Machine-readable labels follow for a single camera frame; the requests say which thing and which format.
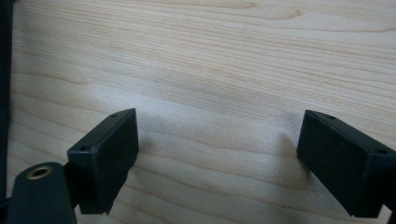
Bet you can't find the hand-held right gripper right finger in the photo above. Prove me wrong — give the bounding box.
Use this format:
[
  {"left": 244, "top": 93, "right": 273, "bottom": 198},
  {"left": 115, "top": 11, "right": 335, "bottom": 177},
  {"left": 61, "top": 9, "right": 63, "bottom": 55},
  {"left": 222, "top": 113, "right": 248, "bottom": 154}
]
[{"left": 295, "top": 108, "right": 396, "bottom": 219}]

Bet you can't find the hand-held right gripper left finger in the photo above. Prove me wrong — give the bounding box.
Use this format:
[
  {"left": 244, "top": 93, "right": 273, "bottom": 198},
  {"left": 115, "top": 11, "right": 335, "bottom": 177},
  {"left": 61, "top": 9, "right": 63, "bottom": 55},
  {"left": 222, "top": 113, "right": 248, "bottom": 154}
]
[{"left": 66, "top": 107, "right": 140, "bottom": 216}]

